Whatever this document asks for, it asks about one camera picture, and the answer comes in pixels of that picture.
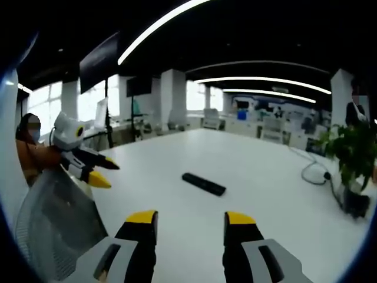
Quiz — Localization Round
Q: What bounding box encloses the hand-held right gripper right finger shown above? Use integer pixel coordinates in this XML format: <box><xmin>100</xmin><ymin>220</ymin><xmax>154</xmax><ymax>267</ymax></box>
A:
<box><xmin>223</xmin><ymin>211</ymin><xmax>313</xmax><ymax>283</ymax></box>

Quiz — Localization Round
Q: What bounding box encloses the person's orange jacket torso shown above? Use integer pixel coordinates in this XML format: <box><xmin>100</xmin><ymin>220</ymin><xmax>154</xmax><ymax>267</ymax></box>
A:
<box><xmin>15</xmin><ymin>113</ymin><xmax>45</xmax><ymax>187</ymax></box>

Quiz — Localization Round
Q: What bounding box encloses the long ceiling light strip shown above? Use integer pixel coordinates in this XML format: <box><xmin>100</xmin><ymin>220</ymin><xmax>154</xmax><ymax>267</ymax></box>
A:
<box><xmin>117</xmin><ymin>0</ymin><xmax>213</xmax><ymax>66</ymax></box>
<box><xmin>194</xmin><ymin>76</ymin><xmax>332</xmax><ymax>96</ymax></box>
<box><xmin>222</xmin><ymin>88</ymin><xmax>317</xmax><ymax>104</ymax></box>

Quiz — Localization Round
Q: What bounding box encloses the black tripod stand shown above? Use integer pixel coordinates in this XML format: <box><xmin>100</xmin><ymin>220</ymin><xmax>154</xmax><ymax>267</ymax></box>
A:
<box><xmin>103</xmin><ymin>78</ymin><xmax>115</xmax><ymax>149</ymax></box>

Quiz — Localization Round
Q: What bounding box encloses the green leafy plant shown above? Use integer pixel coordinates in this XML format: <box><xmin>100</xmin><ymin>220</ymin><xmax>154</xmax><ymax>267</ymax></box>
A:
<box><xmin>318</xmin><ymin>123</ymin><xmax>377</xmax><ymax>192</ymax></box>

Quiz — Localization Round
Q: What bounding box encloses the black monitor on stand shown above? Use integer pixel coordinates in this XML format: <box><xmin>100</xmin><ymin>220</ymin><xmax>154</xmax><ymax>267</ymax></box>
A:
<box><xmin>125</xmin><ymin>76</ymin><xmax>153</xmax><ymax>97</ymax></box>

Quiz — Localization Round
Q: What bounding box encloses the black hanging panel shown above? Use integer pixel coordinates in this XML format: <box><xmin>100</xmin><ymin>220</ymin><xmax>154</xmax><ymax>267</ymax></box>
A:
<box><xmin>78</xmin><ymin>31</ymin><xmax>121</xmax><ymax>94</ymax></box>

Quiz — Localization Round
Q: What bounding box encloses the white cable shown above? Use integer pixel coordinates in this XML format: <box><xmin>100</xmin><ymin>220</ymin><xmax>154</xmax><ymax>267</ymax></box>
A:
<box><xmin>290</xmin><ymin>146</ymin><xmax>328</xmax><ymax>186</ymax></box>

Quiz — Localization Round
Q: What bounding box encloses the white office chair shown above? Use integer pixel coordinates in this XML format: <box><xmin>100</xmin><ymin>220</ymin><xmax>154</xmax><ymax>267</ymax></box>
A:
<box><xmin>202</xmin><ymin>107</ymin><xmax>222</xmax><ymax>130</ymax></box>
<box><xmin>261</xmin><ymin>117</ymin><xmax>286</xmax><ymax>143</ymax></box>

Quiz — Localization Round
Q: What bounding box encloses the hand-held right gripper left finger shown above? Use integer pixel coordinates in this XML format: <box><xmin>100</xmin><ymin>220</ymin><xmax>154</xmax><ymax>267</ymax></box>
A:
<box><xmin>68</xmin><ymin>209</ymin><xmax>158</xmax><ymax>283</ymax></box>

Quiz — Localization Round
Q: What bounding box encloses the black remote control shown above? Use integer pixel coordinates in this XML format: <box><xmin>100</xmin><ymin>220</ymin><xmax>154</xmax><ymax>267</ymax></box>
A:
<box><xmin>181</xmin><ymin>172</ymin><xmax>227</xmax><ymax>196</ymax></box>

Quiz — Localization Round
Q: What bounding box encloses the grey mesh office chair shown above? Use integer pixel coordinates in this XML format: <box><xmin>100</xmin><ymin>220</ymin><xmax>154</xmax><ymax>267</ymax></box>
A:
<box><xmin>15</xmin><ymin>167</ymin><xmax>109</xmax><ymax>281</ymax></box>

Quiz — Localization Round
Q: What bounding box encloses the black plug with cable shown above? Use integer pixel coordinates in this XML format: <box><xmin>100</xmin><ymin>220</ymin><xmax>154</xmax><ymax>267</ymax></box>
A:
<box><xmin>323</xmin><ymin>171</ymin><xmax>346</xmax><ymax>209</ymax></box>

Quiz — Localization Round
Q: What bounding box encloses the black plant pot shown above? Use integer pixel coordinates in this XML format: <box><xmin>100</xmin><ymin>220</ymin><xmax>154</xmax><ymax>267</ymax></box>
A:
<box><xmin>342</xmin><ymin>187</ymin><xmax>371</xmax><ymax>219</ymax></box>

